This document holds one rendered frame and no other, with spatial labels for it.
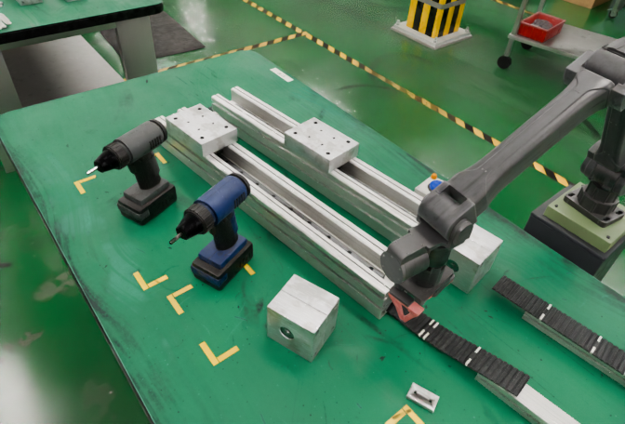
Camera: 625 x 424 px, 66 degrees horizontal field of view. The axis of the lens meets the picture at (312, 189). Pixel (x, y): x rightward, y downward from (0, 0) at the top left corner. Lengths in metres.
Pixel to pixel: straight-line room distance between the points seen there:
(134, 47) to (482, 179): 2.03
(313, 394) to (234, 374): 0.15
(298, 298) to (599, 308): 0.65
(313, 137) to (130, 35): 1.48
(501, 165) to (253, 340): 0.54
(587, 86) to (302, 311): 0.61
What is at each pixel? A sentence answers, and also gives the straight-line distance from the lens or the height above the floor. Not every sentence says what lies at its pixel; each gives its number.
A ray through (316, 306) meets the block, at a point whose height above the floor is 0.87.
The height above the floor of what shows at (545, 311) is 0.81.
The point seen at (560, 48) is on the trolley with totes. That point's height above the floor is 0.26.
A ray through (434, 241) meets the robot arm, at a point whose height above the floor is 1.04.
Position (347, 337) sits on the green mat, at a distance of 0.97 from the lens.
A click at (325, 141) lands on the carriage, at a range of 1.21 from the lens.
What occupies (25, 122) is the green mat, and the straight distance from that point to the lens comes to 1.65.
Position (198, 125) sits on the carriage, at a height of 0.90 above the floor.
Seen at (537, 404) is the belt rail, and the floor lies 0.81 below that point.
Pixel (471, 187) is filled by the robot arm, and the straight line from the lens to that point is 0.80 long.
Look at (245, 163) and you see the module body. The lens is 1.22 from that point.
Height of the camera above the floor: 1.59
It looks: 41 degrees down
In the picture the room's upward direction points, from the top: 4 degrees clockwise
